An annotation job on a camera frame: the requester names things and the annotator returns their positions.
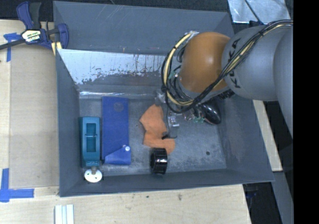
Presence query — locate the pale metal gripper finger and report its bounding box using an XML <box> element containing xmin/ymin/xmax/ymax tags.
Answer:
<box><xmin>167</xmin><ymin>115</ymin><xmax>180</xmax><ymax>139</ymax></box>
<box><xmin>155</xmin><ymin>90</ymin><xmax>167</xmax><ymax>107</ymax></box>

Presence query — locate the orange cloth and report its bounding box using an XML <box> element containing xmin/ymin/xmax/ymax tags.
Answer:
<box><xmin>139</xmin><ymin>105</ymin><xmax>176</xmax><ymax>155</ymax></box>

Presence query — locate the black glossy computer mouse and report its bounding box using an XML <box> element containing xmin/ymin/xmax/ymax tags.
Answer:
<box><xmin>199</xmin><ymin>103</ymin><xmax>222</xmax><ymax>125</ymax></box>

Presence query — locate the black ribbed wheel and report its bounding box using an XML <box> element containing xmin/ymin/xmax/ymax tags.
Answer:
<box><xmin>150</xmin><ymin>147</ymin><xmax>168</xmax><ymax>175</ymax></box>

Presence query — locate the blue flat pouch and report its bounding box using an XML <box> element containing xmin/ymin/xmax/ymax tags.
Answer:
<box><xmin>101</xmin><ymin>96</ymin><xmax>132</xmax><ymax>165</ymax></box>

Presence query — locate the grey metal bin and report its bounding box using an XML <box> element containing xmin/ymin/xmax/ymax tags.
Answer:
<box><xmin>52</xmin><ymin>0</ymin><xmax>275</xmax><ymax>198</ymax></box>

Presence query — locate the teal tool with white disc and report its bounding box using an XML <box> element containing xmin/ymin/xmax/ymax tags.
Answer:
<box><xmin>79</xmin><ymin>116</ymin><xmax>104</xmax><ymax>184</ymax></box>

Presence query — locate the pale wood flat board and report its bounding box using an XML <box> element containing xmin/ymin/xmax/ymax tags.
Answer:
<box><xmin>9</xmin><ymin>43</ymin><xmax>60</xmax><ymax>189</ymax></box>

